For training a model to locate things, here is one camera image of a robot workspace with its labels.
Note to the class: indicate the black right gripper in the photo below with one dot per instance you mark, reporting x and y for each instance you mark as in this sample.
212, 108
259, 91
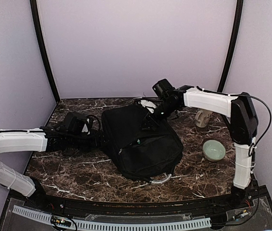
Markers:
147, 119

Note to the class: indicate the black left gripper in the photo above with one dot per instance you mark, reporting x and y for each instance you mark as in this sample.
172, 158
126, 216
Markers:
95, 144

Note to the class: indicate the black student backpack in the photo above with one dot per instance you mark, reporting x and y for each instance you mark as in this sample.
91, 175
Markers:
159, 151

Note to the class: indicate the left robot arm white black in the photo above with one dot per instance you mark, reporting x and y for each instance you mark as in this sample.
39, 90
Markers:
41, 140

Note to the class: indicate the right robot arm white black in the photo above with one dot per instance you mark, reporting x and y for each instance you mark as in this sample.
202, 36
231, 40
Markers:
242, 121

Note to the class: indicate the white ceramic mug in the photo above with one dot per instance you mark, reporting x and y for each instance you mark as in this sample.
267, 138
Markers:
202, 118

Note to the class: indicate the pale green ceramic bowl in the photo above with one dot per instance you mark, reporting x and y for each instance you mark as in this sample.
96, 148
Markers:
213, 150

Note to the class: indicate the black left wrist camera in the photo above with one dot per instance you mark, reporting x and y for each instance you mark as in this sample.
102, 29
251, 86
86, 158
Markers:
76, 123

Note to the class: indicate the white slotted cable duct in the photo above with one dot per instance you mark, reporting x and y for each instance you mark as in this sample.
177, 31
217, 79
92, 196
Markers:
63, 223

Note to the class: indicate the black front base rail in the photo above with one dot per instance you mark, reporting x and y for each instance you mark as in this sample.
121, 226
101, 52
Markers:
259, 201

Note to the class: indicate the black left corner post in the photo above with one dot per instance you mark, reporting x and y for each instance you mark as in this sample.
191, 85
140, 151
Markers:
42, 49

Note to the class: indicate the black corner post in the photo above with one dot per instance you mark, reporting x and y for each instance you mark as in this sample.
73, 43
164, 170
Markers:
232, 45
42, 49

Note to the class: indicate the black right corner post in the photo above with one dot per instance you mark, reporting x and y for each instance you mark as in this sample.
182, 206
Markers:
232, 45

